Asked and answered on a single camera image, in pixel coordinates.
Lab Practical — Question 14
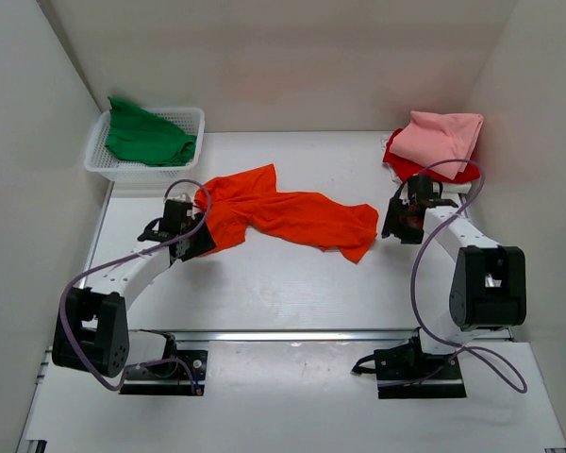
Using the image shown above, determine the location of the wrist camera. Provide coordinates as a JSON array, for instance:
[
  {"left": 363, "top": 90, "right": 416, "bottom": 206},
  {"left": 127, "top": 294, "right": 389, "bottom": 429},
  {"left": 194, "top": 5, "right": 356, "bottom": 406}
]
[
  {"left": 394, "top": 182, "right": 408, "bottom": 202},
  {"left": 169, "top": 192, "right": 192, "bottom": 203}
]

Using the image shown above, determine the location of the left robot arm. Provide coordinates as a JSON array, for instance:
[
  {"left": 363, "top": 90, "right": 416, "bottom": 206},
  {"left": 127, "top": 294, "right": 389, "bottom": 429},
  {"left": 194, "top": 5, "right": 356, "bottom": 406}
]
[{"left": 52, "top": 199, "right": 216, "bottom": 389}]

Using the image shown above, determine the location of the red folded t shirt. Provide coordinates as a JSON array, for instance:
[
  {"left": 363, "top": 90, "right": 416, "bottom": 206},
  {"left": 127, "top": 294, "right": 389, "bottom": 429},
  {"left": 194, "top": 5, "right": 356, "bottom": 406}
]
[{"left": 382, "top": 128, "right": 480, "bottom": 185}]

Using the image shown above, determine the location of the green t shirt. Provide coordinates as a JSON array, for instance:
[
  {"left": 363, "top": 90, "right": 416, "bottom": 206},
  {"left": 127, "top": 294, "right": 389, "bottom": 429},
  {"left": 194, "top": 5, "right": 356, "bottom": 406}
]
[{"left": 105, "top": 97, "right": 197, "bottom": 167}]

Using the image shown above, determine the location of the white plastic basket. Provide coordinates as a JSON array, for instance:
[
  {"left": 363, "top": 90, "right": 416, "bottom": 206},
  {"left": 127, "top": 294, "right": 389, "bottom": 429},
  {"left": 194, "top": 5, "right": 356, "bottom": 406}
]
[{"left": 84, "top": 98, "right": 205, "bottom": 182}]

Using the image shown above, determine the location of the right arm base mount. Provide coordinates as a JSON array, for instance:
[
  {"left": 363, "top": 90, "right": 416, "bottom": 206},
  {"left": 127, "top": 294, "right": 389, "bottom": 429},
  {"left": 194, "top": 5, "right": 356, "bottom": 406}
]
[{"left": 351, "top": 338, "right": 467, "bottom": 400}]

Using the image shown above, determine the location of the orange t shirt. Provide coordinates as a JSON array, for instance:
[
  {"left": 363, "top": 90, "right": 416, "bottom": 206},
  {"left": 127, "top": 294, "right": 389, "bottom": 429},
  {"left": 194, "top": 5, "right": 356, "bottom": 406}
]
[{"left": 194, "top": 164, "right": 378, "bottom": 263}]

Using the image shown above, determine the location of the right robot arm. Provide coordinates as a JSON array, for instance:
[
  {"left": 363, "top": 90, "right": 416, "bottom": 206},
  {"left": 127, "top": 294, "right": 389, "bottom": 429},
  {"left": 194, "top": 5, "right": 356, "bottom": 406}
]
[{"left": 381, "top": 175, "right": 526, "bottom": 378}]

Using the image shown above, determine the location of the pink folded t shirt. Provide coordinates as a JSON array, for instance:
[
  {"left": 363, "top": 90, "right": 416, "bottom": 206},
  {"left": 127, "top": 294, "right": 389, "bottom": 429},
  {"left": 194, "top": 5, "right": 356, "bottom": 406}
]
[{"left": 391, "top": 110, "right": 484, "bottom": 178}]

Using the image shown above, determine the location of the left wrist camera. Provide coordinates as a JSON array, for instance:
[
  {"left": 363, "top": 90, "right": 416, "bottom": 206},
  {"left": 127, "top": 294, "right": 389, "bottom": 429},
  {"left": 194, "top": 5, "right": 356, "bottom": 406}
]
[{"left": 169, "top": 192, "right": 192, "bottom": 203}]

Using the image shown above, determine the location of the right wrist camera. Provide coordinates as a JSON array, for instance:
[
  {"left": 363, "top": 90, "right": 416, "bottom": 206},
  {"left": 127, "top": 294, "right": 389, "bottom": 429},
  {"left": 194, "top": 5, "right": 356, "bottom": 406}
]
[{"left": 394, "top": 182, "right": 408, "bottom": 202}]

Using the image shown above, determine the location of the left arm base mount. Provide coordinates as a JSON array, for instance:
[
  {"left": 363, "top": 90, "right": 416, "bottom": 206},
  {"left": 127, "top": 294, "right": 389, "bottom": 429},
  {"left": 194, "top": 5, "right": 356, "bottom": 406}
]
[{"left": 119, "top": 330, "right": 208, "bottom": 397}]

